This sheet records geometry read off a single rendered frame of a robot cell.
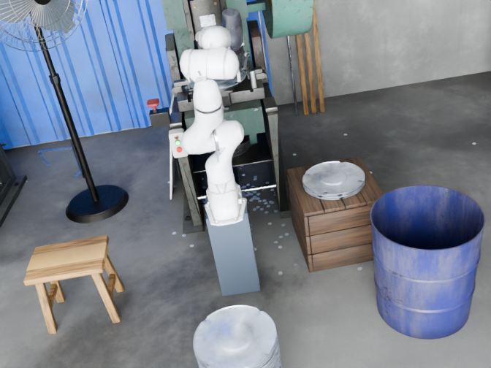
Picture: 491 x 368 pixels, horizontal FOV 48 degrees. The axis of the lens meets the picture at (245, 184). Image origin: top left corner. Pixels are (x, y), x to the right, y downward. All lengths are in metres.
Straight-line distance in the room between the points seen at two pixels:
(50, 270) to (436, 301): 1.60
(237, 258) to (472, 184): 1.46
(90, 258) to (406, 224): 1.38
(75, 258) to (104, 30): 1.99
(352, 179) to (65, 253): 1.35
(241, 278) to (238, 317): 0.56
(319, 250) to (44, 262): 1.24
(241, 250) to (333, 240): 0.44
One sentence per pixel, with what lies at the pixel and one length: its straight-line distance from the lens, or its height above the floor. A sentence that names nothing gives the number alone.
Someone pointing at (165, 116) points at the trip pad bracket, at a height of 0.68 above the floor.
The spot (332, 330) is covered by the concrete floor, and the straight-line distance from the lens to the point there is 2.44.
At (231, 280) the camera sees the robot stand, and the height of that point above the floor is 0.09.
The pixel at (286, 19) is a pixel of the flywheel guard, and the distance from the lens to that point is 2.58.
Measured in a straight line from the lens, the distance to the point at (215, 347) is 1.98.
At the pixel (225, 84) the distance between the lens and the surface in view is 2.77.
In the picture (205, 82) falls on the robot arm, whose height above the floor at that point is 1.06.
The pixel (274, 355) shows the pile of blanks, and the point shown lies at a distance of 1.97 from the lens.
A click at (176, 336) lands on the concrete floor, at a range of 2.54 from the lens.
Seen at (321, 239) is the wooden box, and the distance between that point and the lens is 2.59.
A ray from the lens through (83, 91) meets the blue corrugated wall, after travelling 4.30.
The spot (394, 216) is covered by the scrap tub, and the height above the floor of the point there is 0.35.
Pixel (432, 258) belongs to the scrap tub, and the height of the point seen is 0.44.
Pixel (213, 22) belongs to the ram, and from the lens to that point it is 2.81.
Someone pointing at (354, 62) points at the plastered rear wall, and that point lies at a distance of 4.34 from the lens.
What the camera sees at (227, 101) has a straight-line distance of 2.83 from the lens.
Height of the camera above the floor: 1.81
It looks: 32 degrees down
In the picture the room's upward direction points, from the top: 9 degrees counter-clockwise
